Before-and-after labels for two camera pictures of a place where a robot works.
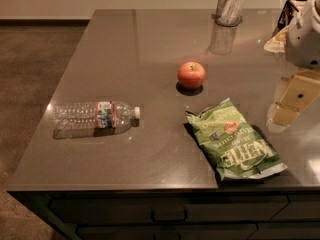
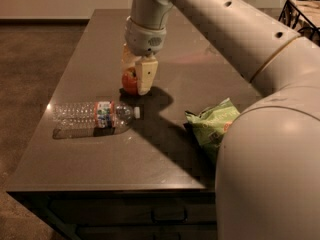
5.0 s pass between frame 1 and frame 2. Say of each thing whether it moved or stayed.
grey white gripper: moved
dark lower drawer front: stayed
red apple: moved
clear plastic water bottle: stayed
